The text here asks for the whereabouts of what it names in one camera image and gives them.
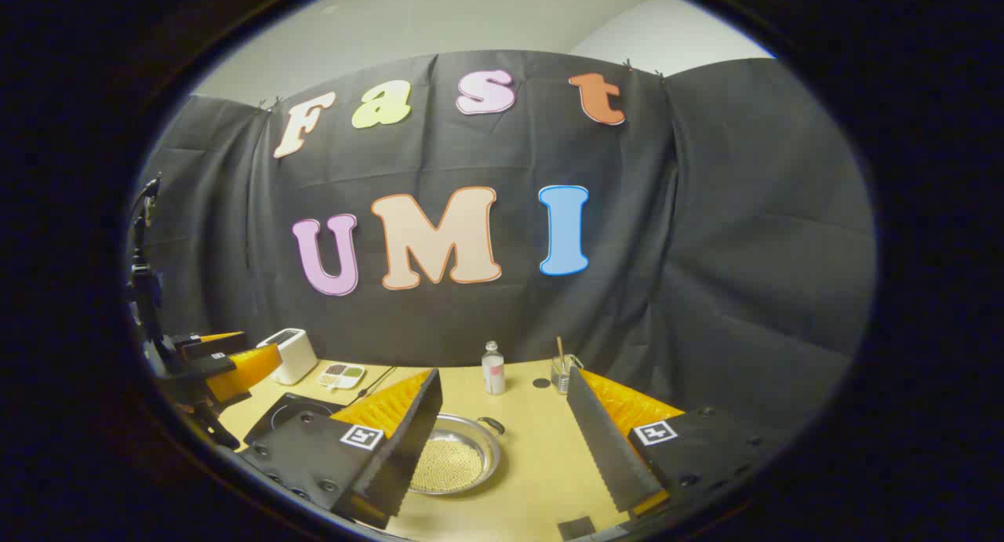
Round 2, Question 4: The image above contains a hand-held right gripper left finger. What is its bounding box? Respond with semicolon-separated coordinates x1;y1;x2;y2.
239;367;444;529

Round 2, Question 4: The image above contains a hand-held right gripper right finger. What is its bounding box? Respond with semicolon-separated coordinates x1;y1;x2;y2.
566;366;787;517

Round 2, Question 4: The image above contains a stainless steel pot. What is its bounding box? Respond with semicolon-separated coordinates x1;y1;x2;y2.
408;414;505;496

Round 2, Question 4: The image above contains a black induction cooktop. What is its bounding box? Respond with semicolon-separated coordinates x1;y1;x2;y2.
243;393;350;449

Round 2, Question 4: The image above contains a heap of yellow soybeans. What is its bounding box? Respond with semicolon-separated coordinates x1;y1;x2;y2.
409;438;487;493

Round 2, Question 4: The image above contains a white toaster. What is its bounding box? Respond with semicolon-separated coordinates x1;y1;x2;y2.
256;328;318;386

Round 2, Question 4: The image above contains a small clear holder cup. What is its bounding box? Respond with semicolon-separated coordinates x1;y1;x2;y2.
551;354;585;394

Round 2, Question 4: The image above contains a white divided bean dish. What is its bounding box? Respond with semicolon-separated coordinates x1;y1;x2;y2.
318;363;367;392

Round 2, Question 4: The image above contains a clear bottle with label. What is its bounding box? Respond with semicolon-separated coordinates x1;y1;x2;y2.
482;340;506;395

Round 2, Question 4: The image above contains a black backdrop cloth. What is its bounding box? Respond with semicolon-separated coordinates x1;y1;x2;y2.
125;50;877;449

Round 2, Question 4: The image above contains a black power cable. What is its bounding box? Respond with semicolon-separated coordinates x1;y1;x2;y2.
345;366;397;406

